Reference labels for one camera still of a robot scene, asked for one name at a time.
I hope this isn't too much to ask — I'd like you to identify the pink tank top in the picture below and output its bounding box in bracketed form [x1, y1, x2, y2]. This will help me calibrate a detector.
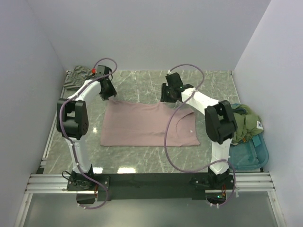
[100, 100, 200, 147]

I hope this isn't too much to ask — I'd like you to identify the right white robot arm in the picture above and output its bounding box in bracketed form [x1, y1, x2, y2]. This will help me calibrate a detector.
[160, 72, 237, 189]

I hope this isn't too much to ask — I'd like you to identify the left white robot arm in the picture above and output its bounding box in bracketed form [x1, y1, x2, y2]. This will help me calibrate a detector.
[56, 65, 116, 191]

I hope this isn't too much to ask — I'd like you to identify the striped folded tank top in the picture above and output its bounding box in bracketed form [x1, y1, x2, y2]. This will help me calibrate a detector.
[63, 66, 92, 90]

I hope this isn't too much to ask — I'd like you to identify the green tank top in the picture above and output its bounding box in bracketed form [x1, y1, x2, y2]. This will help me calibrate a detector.
[231, 104, 264, 145]

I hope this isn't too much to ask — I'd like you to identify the black base beam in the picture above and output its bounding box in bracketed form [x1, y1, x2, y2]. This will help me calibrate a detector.
[66, 172, 236, 204]

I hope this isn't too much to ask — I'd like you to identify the teal plastic bin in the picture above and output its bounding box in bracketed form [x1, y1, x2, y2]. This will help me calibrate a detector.
[229, 132, 269, 171]

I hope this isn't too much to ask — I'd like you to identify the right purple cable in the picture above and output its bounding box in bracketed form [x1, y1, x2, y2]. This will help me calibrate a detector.
[163, 63, 237, 210]

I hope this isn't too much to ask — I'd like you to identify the purple cable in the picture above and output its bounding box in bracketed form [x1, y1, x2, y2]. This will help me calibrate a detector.
[60, 58, 119, 210]
[163, 63, 237, 210]

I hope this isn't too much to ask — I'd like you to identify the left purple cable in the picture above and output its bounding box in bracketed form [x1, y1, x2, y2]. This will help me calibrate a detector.
[60, 58, 119, 210]

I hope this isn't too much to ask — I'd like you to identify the aluminium rail frame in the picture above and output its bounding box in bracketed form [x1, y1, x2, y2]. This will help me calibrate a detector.
[16, 70, 277, 227]

